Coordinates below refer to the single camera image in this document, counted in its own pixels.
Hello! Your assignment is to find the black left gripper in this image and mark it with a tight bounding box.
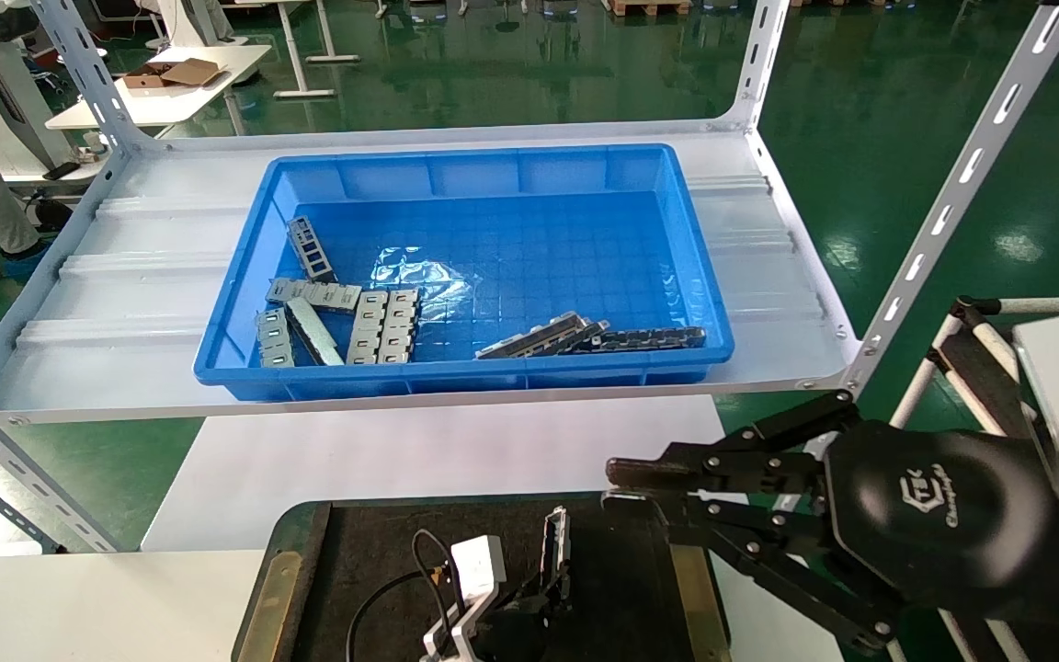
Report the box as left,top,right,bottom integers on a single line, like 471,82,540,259
473,562,577,662

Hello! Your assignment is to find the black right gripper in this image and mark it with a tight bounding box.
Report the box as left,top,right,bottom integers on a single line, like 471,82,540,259
602,389,1059,650

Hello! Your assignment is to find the black container with brass edges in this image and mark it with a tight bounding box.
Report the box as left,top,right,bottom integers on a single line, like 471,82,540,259
233,492,733,662

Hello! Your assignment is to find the dark ladder-shaped metal part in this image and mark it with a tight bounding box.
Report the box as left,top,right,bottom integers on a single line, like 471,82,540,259
585,326,707,355

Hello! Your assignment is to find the dark silver metal part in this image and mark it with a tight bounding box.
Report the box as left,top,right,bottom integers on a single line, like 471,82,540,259
557,319,611,356

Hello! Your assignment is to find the long silver metal channel part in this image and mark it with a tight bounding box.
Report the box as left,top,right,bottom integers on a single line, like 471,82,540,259
475,311,590,360

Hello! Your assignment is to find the silver metal part with plain face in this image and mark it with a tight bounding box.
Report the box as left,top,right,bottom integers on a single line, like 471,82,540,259
286,297,345,367

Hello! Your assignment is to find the short silver metal part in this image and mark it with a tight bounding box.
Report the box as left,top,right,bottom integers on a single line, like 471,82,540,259
256,308,296,369

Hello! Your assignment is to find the ladder-shaped silver metal part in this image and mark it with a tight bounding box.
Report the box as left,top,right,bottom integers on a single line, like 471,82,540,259
286,216,339,283

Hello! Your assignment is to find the clear plastic film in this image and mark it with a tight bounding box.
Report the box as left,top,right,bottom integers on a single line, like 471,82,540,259
373,246,475,319

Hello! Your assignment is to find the blue plastic bin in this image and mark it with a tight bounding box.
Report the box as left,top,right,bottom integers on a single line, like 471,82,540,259
193,143,735,402

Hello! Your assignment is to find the wooden pallet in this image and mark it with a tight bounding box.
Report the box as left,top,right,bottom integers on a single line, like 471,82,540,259
608,0,691,17

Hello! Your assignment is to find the white slotted metal shelf rack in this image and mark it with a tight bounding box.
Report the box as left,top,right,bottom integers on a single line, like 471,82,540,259
0,0,1059,554

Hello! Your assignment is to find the white work table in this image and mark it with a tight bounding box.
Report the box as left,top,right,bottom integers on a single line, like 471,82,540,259
44,44,273,130

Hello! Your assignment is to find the brown cardboard box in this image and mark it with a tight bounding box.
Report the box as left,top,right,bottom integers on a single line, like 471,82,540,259
122,58,223,91

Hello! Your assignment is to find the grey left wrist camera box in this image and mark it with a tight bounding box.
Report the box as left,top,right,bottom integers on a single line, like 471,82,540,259
423,535,508,662

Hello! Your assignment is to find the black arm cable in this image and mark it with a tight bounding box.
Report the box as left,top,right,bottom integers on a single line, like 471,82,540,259
346,529,459,662

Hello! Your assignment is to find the white table frame with legs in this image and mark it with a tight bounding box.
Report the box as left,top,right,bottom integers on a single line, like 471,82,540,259
245,0,360,100

